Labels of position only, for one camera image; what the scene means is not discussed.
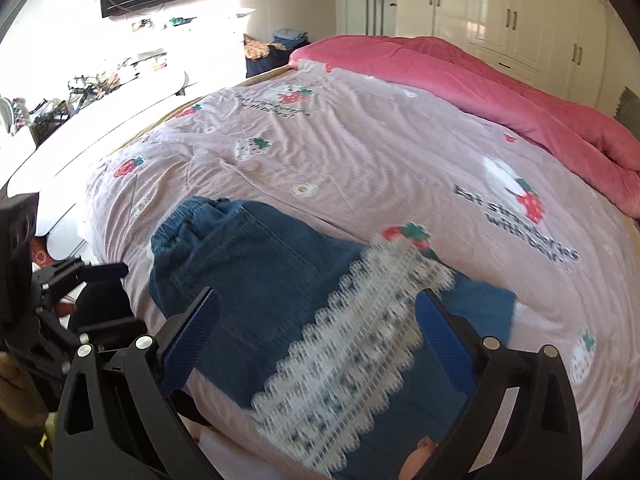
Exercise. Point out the grey padded headboard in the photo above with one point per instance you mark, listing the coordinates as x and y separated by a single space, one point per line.
630 115

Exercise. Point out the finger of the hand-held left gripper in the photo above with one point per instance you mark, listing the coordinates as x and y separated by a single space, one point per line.
57 332
107 271

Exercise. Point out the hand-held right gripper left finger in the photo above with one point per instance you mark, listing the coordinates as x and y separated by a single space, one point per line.
192 340

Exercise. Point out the blue denim pants lace trim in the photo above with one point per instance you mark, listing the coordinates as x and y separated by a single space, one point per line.
260 280

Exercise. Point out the pile of desk items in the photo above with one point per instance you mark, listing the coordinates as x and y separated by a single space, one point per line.
90 87

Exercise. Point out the yellow floral cloth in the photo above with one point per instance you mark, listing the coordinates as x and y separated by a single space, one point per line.
257 47

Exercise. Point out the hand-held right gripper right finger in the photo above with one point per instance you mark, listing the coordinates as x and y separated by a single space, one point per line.
445 340

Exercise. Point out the white door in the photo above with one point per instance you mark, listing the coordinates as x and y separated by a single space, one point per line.
415 5

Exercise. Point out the dark blue bench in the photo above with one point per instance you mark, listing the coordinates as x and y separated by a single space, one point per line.
267 65

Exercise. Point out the pink quilt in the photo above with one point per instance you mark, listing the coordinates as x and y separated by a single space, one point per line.
475 75

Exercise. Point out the folded blue clothes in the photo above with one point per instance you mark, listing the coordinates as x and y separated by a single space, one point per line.
290 39

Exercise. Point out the white wardrobe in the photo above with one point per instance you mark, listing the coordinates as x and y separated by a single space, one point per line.
525 20

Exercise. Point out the pink strawberry printed bed cover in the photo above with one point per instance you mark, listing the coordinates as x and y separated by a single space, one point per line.
375 160

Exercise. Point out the white desk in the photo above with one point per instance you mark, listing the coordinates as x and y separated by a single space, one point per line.
215 50

